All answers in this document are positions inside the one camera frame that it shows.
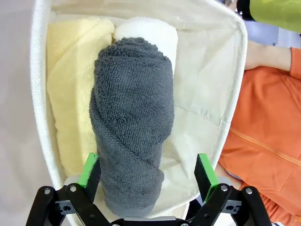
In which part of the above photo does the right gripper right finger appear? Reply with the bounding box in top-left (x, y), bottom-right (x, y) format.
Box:
top-left (187, 153), bottom-right (272, 226)

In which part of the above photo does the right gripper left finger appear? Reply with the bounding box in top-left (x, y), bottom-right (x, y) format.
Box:
top-left (25, 152), bottom-right (112, 226)

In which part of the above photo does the person in orange hoodie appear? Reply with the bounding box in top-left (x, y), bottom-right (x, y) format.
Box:
top-left (217, 47), bottom-right (301, 226)

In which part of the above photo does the cream fabric basket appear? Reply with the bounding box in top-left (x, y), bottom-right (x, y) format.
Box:
top-left (29, 0), bottom-right (249, 218)

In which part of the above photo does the person's right hand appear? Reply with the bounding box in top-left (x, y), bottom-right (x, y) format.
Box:
top-left (243, 40), bottom-right (293, 71)

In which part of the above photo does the white towel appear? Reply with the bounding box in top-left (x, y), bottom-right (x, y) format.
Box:
top-left (113, 16), bottom-right (179, 71)

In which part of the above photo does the dark grey towel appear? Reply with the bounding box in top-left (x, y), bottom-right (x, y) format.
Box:
top-left (88, 36), bottom-right (176, 218)

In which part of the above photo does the yellow-green skirt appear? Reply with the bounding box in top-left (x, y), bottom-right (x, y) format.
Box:
top-left (249, 0), bottom-right (301, 35)

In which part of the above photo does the yellow towel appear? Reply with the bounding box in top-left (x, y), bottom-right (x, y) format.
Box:
top-left (46, 18), bottom-right (116, 178)

